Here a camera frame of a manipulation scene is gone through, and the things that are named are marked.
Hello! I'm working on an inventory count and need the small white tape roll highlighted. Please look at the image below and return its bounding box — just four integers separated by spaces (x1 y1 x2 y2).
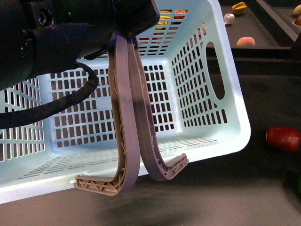
223 13 235 25

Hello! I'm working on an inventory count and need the light blue plastic basket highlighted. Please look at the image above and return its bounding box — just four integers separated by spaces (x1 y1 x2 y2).
0 0 250 203

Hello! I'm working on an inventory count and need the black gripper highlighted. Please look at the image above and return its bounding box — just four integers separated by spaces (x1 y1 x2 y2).
0 0 159 89

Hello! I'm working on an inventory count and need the yellow starfruit far right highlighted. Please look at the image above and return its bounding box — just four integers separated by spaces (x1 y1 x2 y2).
232 2 247 16

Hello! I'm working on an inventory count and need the pink peach front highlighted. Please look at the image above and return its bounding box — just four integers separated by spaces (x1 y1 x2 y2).
236 36 255 46

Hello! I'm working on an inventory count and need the black upper display tray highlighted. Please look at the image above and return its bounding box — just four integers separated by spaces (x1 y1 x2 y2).
206 0 301 57

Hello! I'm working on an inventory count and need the dark red wax apple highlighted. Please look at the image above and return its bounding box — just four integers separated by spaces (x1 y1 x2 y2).
265 127 301 153

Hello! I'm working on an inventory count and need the large red apple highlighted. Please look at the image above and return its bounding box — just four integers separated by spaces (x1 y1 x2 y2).
138 37 161 54

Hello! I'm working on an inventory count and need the yellow starfruit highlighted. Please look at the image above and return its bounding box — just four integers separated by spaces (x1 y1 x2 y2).
155 10 171 31
232 2 247 16

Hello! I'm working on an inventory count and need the orange persimmon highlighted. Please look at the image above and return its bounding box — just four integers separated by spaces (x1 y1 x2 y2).
174 9 188 19

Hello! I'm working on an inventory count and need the yellow starfruit front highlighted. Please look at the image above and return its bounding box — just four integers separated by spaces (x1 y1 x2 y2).
155 10 171 31

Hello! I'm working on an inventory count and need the black sleeved cable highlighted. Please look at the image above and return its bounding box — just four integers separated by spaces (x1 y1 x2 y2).
0 61 99 129

